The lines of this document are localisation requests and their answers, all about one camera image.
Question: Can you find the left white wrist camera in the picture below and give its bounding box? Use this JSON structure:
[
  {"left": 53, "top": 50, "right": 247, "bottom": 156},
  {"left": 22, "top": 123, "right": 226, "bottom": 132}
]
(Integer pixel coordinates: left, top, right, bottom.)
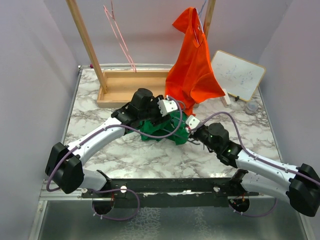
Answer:
[{"left": 158, "top": 99, "right": 178, "bottom": 117}]

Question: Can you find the small whiteboard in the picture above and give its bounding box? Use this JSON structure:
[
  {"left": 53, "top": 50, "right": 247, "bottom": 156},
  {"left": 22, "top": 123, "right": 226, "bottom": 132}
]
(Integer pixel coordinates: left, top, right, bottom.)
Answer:
[{"left": 211, "top": 50, "right": 266, "bottom": 102}]

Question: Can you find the blue grey plastic hanger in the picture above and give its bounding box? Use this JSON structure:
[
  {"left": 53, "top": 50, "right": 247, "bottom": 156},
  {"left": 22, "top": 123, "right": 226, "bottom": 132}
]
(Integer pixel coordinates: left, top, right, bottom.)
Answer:
[{"left": 166, "top": 111, "right": 200, "bottom": 145}]

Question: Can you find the clear plastic cup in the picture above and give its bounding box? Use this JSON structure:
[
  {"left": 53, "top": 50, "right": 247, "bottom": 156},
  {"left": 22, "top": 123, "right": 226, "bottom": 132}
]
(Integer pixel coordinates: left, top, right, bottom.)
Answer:
[{"left": 245, "top": 100, "right": 259, "bottom": 115}]

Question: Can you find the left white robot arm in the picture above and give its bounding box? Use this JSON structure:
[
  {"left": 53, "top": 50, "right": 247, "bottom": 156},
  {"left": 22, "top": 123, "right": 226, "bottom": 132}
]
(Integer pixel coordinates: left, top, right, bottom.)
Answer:
[{"left": 45, "top": 88, "right": 179, "bottom": 198}]

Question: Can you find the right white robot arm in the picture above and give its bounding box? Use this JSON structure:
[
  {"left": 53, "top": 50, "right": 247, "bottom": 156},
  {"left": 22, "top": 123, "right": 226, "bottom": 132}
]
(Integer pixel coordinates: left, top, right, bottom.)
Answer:
[{"left": 186, "top": 123, "right": 320, "bottom": 217}]

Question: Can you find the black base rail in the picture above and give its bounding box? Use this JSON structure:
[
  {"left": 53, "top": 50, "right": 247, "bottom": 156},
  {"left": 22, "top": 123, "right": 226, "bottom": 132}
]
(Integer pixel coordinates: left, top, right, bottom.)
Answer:
[{"left": 81, "top": 177, "right": 259, "bottom": 209}]

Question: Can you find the purple cable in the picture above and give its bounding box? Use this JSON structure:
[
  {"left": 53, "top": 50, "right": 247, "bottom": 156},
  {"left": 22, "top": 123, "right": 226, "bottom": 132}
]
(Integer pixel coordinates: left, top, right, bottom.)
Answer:
[
  {"left": 191, "top": 111, "right": 320, "bottom": 218},
  {"left": 46, "top": 96, "right": 187, "bottom": 221}
]

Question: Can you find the green t shirt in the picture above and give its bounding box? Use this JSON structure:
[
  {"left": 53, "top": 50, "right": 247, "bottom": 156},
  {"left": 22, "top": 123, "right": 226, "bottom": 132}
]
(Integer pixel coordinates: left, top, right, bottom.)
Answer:
[{"left": 140, "top": 111, "right": 189, "bottom": 145}]

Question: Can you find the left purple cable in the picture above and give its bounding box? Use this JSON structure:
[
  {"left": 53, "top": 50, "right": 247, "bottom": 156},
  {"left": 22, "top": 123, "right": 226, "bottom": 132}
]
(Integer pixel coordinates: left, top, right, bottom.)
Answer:
[{"left": 46, "top": 96, "right": 187, "bottom": 221}]

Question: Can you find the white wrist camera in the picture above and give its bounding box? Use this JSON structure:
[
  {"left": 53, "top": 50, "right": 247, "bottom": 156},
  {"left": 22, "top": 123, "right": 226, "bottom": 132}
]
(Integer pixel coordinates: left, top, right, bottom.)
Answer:
[
  {"left": 185, "top": 115, "right": 201, "bottom": 133},
  {"left": 158, "top": 99, "right": 178, "bottom": 117}
]

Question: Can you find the pink wire hanger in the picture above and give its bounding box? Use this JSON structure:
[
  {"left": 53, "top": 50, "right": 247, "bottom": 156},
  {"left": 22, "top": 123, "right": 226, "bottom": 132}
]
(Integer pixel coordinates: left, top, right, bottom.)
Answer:
[{"left": 103, "top": 0, "right": 137, "bottom": 73}]

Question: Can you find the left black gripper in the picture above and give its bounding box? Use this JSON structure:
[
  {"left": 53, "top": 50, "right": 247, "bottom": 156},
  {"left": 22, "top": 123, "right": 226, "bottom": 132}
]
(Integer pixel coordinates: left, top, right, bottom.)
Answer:
[{"left": 139, "top": 96, "right": 171, "bottom": 127}]

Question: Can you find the lilac hanger under orange shirt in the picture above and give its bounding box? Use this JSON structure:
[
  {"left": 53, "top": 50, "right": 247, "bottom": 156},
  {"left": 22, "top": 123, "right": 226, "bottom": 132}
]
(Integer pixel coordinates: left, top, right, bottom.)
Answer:
[{"left": 193, "top": 0, "right": 207, "bottom": 44}]

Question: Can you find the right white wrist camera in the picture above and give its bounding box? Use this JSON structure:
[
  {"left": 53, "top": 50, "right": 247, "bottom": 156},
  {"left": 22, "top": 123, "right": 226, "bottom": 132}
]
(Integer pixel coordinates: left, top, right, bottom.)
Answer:
[{"left": 185, "top": 115, "right": 201, "bottom": 133}]

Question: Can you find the orange t shirt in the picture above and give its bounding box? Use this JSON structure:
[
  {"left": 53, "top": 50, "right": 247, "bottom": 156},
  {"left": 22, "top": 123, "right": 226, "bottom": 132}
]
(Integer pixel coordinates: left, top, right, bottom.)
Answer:
[{"left": 165, "top": 7, "right": 225, "bottom": 116}]

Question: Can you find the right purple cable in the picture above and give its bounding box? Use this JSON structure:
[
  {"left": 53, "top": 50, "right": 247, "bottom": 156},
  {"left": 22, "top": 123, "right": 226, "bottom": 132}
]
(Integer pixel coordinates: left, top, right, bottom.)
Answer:
[{"left": 191, "top": 111, "right": 320, "bottom": 218}]

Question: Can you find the aluminium frame rail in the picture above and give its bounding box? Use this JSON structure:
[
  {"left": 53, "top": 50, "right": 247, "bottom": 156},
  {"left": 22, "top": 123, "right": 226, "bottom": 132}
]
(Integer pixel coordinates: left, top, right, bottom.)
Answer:
[{"left": 38, "top": 180, "right": 92, "bottom": 201}]

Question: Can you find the wooden clothes rack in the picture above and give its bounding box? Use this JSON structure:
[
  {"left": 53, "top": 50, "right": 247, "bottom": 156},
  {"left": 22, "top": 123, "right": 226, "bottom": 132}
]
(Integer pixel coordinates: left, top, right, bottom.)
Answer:
[{"left": 65, "top": 0, "right": 217, "bottom": 109}]

